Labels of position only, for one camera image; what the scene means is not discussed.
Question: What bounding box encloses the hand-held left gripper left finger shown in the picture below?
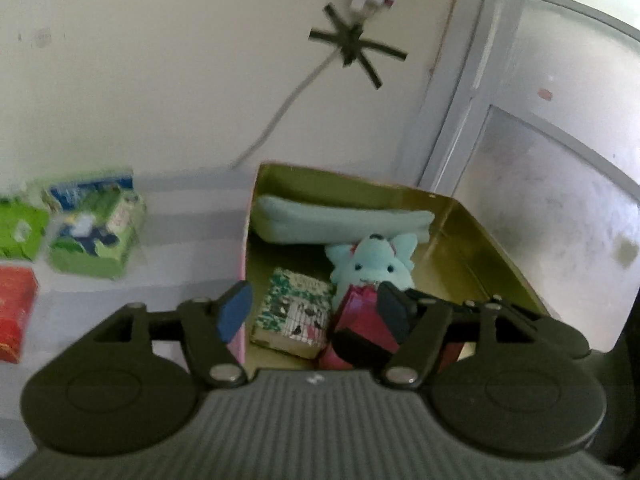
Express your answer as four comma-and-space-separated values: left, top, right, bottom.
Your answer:
93, 280, 254, 389

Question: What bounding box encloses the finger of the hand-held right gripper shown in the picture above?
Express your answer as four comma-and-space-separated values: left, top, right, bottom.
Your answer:
488, 297, 592, 361

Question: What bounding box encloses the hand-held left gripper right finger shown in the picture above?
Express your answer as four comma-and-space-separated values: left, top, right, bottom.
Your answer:
376, 282, 506, 387

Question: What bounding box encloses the shiny red gift box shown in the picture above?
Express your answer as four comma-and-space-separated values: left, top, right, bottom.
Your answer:
317, 284, 462, 372

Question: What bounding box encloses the gold-lined pink storage box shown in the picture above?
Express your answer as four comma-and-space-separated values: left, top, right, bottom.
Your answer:
239, 162, 552, 373

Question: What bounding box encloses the teal plush toy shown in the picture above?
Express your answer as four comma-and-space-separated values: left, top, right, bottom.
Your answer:
325, 232, 419, 303

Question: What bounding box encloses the green and white patterned box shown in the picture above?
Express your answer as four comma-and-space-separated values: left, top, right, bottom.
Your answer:
249, 268, 337, 360

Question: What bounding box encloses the light blue pencil pouch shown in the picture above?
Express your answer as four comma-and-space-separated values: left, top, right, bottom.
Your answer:
251, 195, 437, 247

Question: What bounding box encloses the grey framed frosted glass door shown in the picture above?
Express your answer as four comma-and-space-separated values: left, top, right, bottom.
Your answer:
398, 0, 640, 361

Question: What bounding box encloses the green and blue drink carton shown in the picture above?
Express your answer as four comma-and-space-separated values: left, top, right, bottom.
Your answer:
42, 168, 148, 282

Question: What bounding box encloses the red carton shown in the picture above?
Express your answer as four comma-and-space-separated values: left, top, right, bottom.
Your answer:
0, 265, 41, 366

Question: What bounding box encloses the light green carton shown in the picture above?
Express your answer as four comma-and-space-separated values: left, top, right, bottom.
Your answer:
0, 197, 50, 263

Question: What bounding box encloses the grey wall cable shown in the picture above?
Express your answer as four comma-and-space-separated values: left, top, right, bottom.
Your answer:
229, 8, 372, 170

